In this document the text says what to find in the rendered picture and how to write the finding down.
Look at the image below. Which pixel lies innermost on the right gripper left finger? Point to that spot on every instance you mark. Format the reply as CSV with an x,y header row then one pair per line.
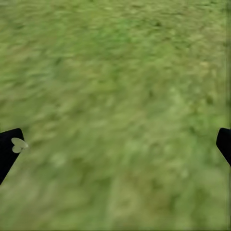
x,y
11,144

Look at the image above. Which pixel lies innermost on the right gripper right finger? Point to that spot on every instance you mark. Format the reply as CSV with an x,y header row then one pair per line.
x,y
224,143

